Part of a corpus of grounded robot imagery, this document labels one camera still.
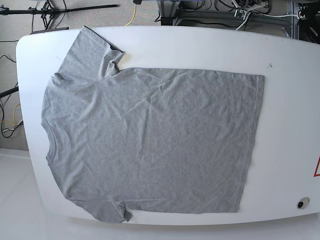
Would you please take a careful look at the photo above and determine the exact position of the red warning triangle sticker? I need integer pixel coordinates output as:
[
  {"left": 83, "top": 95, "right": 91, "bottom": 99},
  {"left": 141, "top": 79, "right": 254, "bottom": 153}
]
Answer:
[{"left": 313, "top": 157, "right": 320, "bottom": 177}]

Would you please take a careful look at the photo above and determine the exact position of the yellow cable at top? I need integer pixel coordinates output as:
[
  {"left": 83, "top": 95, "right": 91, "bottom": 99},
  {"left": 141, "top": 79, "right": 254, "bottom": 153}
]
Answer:
[{"left": 124, "top": 0, "right": 138, "bottom": 27}]

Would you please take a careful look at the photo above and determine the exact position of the yellow cable at left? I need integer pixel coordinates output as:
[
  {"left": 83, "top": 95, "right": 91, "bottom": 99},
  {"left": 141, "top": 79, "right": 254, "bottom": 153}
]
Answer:
[{"left": 1, "top": 102, "right": 23, "bottom": 128}]

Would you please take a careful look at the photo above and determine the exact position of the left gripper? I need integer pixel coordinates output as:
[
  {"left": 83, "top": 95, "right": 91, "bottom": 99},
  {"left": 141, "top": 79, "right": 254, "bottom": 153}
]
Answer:
[{"left": 231, "top": 0, "right": 269, "bottom": 19}]

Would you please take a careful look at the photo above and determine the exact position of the yellow cable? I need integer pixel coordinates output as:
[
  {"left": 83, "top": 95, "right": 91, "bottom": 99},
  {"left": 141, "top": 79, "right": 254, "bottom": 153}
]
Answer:
[
  {"left": 1, "top": 102, "right": 23, "bottom": 128},
  {"left": 124, "top": 0, "right": 138, "bottom": 27}
]

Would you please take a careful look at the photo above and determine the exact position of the black tripod stand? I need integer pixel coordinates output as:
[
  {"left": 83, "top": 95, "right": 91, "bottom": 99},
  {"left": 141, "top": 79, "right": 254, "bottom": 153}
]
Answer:
[{"left": 0, "top": 0, "right": 120, "bottom": 33}]

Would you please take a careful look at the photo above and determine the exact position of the table grommet hole right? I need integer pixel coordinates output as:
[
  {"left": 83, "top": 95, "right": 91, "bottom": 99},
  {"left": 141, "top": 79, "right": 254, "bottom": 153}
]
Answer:
[{"left": 297, "top": 197, "right": 310, "bottom": 210}]

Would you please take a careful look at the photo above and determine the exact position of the aluminium frame post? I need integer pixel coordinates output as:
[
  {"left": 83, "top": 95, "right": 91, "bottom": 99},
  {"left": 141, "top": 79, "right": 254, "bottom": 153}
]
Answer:
[{"left": 281, "top": 0, "right": 300, "bottom": 40}]

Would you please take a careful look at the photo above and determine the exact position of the white cable at top right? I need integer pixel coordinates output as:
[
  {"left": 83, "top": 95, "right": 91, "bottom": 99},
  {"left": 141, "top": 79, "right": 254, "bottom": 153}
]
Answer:
[{"left": 234, "top": 11, "right": 298, "bottom": 31}]

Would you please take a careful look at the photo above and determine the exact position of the black metal frame base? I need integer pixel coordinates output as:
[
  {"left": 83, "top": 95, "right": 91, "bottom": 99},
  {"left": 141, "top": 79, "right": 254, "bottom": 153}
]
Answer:
[{"left": 154, "top": 0, "right": 239, "bottom": 28}]

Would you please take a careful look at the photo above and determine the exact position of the grey T-shirt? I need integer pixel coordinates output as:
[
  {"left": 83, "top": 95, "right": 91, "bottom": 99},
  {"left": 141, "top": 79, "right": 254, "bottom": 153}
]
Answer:
[{"left": 41, "top": 27, "right": 265, "bottom": 223}]

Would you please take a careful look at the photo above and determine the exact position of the black floor cable left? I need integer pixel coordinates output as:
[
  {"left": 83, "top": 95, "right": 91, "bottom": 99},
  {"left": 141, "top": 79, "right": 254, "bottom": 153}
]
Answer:
[{"left": 0, "top": 54, "right": 21, "bottom": 138}]

